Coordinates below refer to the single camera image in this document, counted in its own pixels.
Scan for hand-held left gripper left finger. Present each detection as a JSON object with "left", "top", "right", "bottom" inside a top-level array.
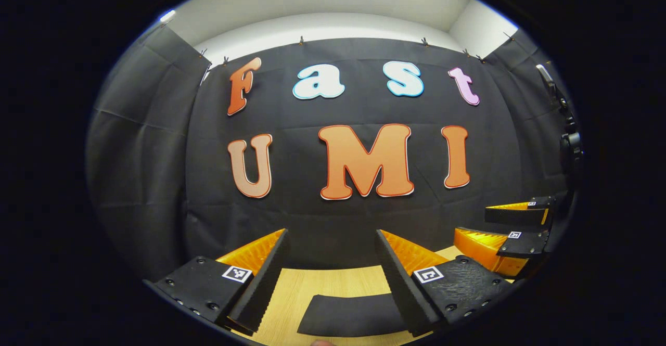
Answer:
[{"left": 143, "top": 228, "right": 290, "bottom": 336}]

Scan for dark grey jeans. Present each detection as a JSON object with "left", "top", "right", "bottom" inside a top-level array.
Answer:
[{"left": 297, "top": 292, "right": 409, "bottom": 337}]

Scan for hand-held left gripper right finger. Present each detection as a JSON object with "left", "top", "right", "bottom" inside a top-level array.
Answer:
[{"left": 375, "top": 229, "right": 513, "bottom": 338}]

